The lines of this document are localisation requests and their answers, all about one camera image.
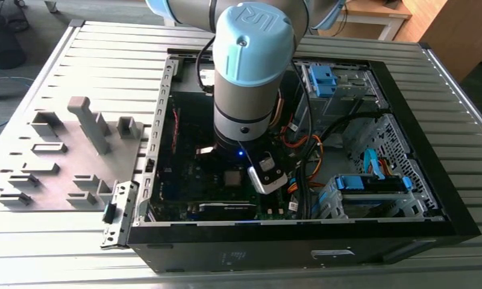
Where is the black graphics card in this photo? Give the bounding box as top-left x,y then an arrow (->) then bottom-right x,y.
186,200 -> 258,222

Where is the grey parts rack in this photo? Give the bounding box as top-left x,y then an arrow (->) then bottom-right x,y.
0,95 -> 152,214

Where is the grey power supply unit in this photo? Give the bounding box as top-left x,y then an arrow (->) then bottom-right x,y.
170,63 -> 216,121

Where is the black RAM slot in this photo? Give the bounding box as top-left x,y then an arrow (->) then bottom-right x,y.
272,191 -> 285,216
260,192 -> 272,216

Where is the wooden cabinet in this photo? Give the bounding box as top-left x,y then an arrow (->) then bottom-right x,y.
392,0 -> 482,85

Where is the hard disk in blue carrier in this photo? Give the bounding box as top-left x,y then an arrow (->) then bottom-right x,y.
332,175 -> 416,218

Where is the grey metal drive cage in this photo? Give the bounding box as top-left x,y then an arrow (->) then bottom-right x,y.
293,63 -> 388,142

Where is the blue plastic drive latch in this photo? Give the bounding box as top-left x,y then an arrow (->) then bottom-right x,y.
309,65 -> 337,84
315,83 -> 339,98

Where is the blue black bracket clip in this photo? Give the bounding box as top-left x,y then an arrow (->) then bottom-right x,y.
101,202 -> 120,224

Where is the black open PC case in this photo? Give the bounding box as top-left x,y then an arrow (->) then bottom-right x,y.
125,47 -> 482,273

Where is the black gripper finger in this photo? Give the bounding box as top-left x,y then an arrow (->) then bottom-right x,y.
193,143 -> 218,157

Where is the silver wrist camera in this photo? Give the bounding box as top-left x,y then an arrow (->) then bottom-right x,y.
246,151 -> 289,194

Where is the black camera cable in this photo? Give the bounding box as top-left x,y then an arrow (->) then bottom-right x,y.
194,37 -> 217,95

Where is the metal slot retainer bracket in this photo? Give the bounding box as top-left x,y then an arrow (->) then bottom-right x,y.
99,179 -> 140,250

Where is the blue flat data wire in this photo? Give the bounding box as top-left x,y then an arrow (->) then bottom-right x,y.
361,148 -> 383,182

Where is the black mesh trash bin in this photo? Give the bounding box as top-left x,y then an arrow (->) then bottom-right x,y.
0,0 -> 29,70

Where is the CPU with silver top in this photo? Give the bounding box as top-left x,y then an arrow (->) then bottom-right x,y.
222,170 -> 242,185

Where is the grey metal disk bay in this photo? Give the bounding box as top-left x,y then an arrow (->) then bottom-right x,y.
311,173 -> 444,222

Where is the CPU socket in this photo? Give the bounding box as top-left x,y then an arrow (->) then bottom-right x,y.
220,168 -> 246,191

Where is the red black twisted wire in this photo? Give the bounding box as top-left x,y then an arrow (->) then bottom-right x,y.
166,107 -> 182,169

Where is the orange wire bundle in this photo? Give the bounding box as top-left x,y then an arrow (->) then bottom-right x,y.
280,134 -> 325,193

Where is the orange disk power wire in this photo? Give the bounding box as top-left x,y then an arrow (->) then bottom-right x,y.
377,158 -> 393,180

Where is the green motherboard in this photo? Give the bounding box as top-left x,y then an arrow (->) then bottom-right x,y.
150,99 -> 301,222

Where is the white framed wooden desk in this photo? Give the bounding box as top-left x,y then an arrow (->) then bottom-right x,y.
343,0 -> 412,42

